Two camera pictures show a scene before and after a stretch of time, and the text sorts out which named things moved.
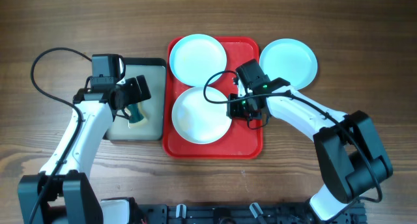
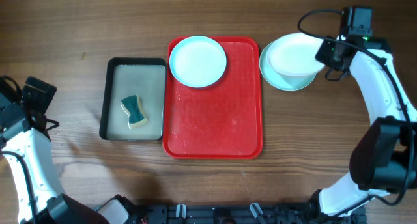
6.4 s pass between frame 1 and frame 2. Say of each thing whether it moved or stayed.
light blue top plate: stayed
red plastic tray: stayed
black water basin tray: stayed
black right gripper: moved
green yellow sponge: stayed
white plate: moved
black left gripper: moved
